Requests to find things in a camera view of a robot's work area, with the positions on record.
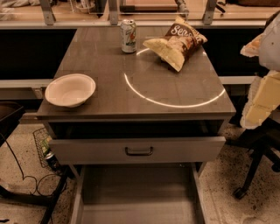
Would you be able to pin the wire mesh basket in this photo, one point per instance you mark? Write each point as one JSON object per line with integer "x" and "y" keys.
{"x": 42, "y": 140}

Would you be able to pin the grey drawer cabinet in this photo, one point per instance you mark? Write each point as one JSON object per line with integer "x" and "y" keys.
{"x": 137, "y": 95}

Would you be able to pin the dark can in basket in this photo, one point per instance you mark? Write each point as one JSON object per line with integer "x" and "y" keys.
{"x": 52, "y": 161}

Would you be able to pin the white paper bowl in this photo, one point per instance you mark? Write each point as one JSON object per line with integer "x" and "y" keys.
{"x": 70, "y": 90}

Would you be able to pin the brown chip bag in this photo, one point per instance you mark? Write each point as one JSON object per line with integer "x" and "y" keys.
{"x": 178, "y": 44}

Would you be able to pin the black drawer handle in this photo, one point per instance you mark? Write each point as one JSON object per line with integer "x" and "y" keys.
{"x": 132, "y": 152}

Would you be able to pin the green and white soda can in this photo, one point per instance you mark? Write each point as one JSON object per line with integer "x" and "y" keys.
{"x": 128, "y": 35}

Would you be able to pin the grey top drawer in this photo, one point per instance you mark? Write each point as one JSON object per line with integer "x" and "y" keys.
{"x": 112, "y": 151}

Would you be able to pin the black office chair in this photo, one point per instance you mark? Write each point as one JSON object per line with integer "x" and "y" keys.
{"x": 261, "y": 141}

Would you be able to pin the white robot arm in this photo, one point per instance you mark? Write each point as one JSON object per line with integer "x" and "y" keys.
{"x": 269, "y": 50}

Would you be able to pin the black stand at left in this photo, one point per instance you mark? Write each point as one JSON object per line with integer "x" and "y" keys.
{"x": 30, "y": 194}

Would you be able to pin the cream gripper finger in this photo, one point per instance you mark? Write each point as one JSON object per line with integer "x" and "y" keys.
{"x": 263, "y": 98}
{"x": 251, "y": 49}

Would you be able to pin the open grey middle drawer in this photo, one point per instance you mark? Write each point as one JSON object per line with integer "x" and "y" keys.
{"x": 139, "y": 194}

